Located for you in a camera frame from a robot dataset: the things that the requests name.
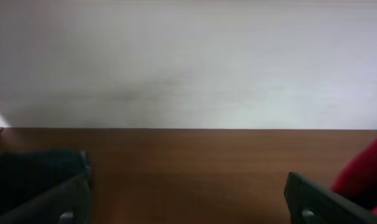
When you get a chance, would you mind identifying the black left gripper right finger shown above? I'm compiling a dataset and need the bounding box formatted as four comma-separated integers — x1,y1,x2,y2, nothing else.
284,172,377,224

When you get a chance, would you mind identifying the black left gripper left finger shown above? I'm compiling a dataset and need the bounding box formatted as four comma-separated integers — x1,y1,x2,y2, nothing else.
0,174,91,224

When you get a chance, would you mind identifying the folded black garment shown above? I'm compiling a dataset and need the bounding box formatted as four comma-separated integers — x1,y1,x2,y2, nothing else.
0,150,90,215

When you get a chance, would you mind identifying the black leggings red waistband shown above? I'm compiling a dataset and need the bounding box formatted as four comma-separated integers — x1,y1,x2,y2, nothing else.
331,139,377,215

